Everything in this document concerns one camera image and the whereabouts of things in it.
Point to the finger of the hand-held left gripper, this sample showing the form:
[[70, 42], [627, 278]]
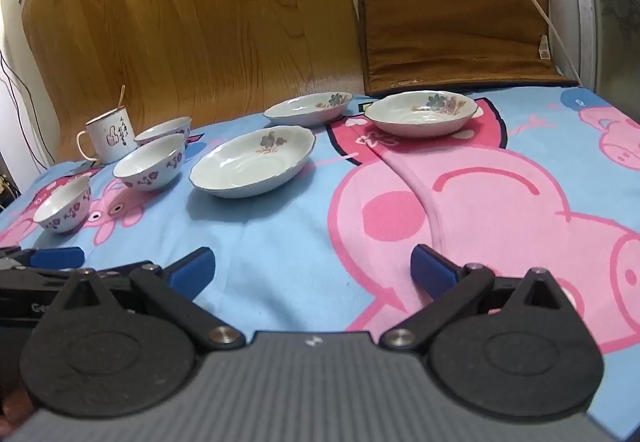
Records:
[[60, 257]]

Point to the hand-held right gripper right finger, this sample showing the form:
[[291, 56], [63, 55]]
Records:
[[432, 269]]

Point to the frosted glass sliding door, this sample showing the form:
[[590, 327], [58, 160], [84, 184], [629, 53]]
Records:
[[615, 21]]

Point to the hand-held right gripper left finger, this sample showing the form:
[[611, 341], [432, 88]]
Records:
[[192, 269]]

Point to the white floral bowl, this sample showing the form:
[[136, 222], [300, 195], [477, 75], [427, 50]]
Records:
[[62, 209], [165, 129], [150, 169]]

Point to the wooden stick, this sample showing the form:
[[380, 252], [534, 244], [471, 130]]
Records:
[[120, 96]]

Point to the brown cushion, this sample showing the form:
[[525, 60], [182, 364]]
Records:
[[450, 11]]

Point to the white enamel mug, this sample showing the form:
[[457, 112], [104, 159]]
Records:
[[112, 139]]

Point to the wood-grain board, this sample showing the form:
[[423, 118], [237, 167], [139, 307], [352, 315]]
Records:
[[200, 21]]

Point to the printed blanket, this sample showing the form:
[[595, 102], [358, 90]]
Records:
[[280, 242]]

